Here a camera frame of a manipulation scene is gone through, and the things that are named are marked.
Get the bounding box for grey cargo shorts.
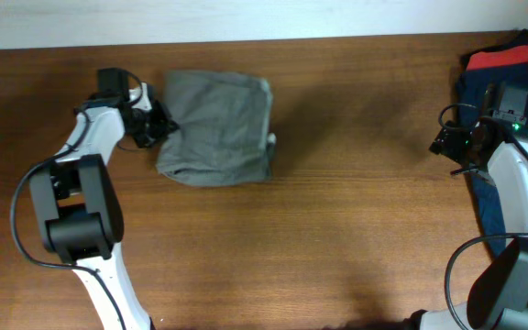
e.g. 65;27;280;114
156;70;277;187

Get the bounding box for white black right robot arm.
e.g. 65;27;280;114
418;117;528;330

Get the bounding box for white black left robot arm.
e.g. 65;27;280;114
10;68;178;329

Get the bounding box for navy blue garment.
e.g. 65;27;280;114
453;30;528;255

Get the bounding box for red garment top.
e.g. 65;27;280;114
466;45;528;71

